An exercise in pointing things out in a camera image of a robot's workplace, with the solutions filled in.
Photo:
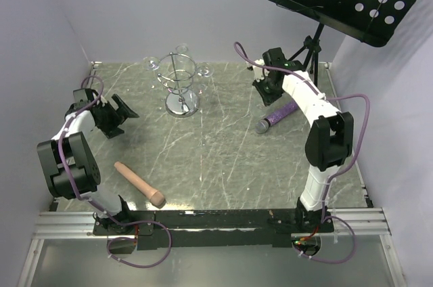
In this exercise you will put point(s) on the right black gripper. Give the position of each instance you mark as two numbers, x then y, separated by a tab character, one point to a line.
267	99

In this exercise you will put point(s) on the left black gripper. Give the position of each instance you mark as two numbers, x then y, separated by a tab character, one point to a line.
121	114

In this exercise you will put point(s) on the clear wine glass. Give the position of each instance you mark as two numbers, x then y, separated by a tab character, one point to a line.
151	63
182	49
205	69
202	89

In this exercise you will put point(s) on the clear wine glass front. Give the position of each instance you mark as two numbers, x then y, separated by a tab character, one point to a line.
202	89

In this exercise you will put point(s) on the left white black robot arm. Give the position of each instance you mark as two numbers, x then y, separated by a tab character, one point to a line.
70	168

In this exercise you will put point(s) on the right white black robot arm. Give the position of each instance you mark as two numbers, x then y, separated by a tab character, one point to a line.
329	142

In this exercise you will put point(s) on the chrome wine glass rack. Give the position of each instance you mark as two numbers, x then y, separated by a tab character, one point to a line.
181	100

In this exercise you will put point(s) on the clear wine glass back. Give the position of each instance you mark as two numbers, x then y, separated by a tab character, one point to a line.
182	49

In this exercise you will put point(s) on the purple glitter microphone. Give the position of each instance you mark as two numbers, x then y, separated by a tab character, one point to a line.
263	125

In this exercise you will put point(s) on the beige pink microphone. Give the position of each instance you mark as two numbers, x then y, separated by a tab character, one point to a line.
155	197

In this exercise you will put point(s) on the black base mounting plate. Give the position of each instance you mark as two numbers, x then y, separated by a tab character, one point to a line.
211	228

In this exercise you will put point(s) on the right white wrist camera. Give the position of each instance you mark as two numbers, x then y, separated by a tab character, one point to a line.
260	74

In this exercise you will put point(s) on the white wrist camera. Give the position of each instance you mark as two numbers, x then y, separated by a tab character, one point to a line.
260	74
101	102

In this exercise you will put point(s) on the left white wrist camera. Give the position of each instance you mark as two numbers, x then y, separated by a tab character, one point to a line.
101	102

